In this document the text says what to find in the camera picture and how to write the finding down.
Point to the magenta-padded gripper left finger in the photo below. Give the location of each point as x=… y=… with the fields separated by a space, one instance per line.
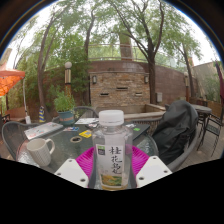
x=71 y=171

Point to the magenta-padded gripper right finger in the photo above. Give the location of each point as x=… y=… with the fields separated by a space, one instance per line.
x=153 y=170

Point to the clear white-capped drink bottle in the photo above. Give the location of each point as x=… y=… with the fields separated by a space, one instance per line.
x=112 y=153

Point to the grey mesh chair holding backpack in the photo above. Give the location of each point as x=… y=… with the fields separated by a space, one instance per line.
x=185 y=156

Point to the white ribbed mug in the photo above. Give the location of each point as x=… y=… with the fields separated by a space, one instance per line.
x=38 y=151

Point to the small yellow card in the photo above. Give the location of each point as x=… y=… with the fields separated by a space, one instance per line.
x=85 y=134

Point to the small blue card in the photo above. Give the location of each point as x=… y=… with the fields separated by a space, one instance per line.
x=71 y=128

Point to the black backpack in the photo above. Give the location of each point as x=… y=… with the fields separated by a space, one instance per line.
x=176 y=130

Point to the silver laptop with stickers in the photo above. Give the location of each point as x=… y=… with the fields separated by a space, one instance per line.
x=43 y=130

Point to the white printed paper sheet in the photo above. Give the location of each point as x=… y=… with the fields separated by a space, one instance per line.
x=86 y=121

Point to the grey mesh patio chair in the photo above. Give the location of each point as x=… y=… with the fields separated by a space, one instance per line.
x=85 y=111
x=11 y=136

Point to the blue yellow striped cone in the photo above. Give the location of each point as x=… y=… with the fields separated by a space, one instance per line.
x=41 y=115

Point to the potted green plant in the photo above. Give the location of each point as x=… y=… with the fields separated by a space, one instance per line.
x=65 y=103

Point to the group of dark patio chairs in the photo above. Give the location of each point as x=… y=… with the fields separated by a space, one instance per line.
x=213 y=128

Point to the round dark patio table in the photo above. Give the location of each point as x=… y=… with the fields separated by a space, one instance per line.
x=203 y=109

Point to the wooden bench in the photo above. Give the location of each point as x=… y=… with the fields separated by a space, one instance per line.
x=15 y=113

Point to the dark forked-trunk tree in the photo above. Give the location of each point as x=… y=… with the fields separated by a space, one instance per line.
x=152 y=80

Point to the leaning thin-trunk tree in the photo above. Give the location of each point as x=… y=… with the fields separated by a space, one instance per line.
x=40 y=80

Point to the orange canopy with white pole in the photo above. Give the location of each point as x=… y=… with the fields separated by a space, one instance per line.
x=10 y=81

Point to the grey wall utility box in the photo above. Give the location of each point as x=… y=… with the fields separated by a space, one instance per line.
x=159 y=97

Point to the slim brown lamp post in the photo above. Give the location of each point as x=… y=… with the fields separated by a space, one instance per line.
x=186 y=86

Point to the black wall lantern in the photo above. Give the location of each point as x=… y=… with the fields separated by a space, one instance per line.
x=146 y=79
x=94 y=79

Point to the wooden globe-topped lamp post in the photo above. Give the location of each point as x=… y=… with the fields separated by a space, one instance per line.
x=68 y=78

